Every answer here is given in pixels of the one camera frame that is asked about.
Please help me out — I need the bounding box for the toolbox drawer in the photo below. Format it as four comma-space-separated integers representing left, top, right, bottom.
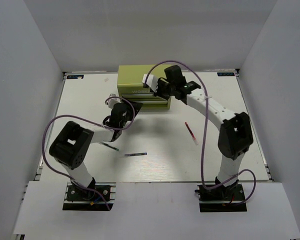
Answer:
122, 93, 154, 99
134, 100, 170, 109

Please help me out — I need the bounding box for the green tip pen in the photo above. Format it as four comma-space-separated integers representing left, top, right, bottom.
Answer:
100, 142, 120, 152

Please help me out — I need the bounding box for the purple tip pen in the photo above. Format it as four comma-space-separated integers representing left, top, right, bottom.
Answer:
123, 152, 147, 157

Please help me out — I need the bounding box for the red pen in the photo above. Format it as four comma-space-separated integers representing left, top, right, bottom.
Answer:
184, 122, 199, 146

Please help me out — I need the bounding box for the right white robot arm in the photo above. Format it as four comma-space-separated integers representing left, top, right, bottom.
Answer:
143, 65, 254, 200

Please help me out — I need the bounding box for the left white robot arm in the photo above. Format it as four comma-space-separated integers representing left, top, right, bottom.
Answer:
49, 98, 143, 200

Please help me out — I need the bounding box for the green metal drawer toolbox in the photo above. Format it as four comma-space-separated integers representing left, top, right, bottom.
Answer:
117, 65, 171, 108

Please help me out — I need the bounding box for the right corner blue label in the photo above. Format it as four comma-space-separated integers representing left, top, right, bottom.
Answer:
217, 72, 235, 77

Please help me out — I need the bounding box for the corner blue label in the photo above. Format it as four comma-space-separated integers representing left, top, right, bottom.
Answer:
66, 74, 84, 80
217, 72, 235, 77

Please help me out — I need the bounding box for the left corner blue label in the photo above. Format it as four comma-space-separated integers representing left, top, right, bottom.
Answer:
66, 74, 84, 80

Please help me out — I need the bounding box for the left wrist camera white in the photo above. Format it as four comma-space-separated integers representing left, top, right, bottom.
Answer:
105, 93, 121, 109

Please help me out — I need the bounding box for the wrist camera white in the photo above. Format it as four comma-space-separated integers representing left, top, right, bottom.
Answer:
105, 93, 121, 109
142, 74, 159, 96

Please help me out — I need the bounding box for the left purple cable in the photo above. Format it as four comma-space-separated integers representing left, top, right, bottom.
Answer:
41, 97, 137, 211

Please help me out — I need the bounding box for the purple cable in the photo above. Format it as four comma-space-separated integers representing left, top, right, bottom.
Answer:
145, 59, 257, 205
41, 97, 137, 211

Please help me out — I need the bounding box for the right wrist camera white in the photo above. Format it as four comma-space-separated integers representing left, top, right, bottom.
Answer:
142, 74, 159, 96

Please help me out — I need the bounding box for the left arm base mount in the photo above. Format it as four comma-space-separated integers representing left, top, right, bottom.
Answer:
62, 182, 116, 212

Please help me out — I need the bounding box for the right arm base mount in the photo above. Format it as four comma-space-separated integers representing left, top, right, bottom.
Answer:
194, 184, 247, 213

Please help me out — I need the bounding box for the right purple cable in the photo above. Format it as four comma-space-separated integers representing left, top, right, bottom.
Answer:
145, 59, 257, 205

